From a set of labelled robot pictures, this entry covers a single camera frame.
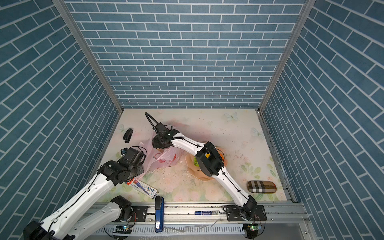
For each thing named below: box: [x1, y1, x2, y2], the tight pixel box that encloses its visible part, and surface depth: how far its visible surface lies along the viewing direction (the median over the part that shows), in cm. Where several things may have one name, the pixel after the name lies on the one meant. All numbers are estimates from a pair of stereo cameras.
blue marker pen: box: [194, 210, 221, 216], surface depth 75 cm
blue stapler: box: [155, 195, 165, 233], surface depth 72 cm
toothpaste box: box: [125, 178, 159, 200], surface depth 82 cm
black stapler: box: [123, 128, 134, 143], surface depth 104 cm
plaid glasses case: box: [246, 180, 277, 194], surface depth 82 cm
